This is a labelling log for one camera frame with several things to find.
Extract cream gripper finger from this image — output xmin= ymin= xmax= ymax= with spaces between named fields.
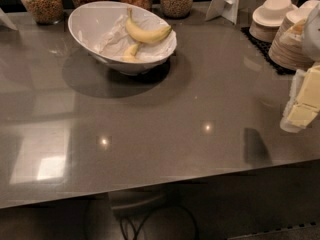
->
xmin=280 ymin=103 xmax=318 ymax=133

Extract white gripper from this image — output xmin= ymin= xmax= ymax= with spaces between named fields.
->
xmin=290 ymin=3 xmax=320 ymax=110

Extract yellow banana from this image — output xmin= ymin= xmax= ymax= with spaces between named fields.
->
xmin=125 ymin=7 xmax=172 ymax=44
xmin=122 ymin=43 xmax=140 ymax=62

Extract white paper bowl liner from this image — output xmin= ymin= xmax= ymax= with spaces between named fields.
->
xmin=94 ymin=16 xmax=176 ymax=63

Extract large white tilted bowl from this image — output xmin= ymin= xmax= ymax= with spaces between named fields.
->
xmin=68 ymin=1 xmax=177 ymax=75

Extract black rubber mat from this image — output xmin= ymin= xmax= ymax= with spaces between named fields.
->
xmin=241 ymin=27 xmax=295 ymax=75

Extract back stack paper bowls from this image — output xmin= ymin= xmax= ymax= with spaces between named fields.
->
xmin=249 ymin=0 xmax=297 ymax=43

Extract white folded sign card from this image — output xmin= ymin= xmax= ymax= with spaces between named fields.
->
xmin=205 ymin=0 xmax=245 ymax=24

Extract leftmost glass cereal jar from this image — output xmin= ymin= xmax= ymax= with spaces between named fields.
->
xmin=21 ymin=0 xmax=64 ymax=25

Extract white card left edge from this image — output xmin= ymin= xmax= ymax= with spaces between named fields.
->
xmin=0 ymin=8 xmax=17 ymax=31

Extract black cable under table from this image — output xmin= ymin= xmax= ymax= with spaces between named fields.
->
xmin=118 ymin=203 xmax=200 ymax=240

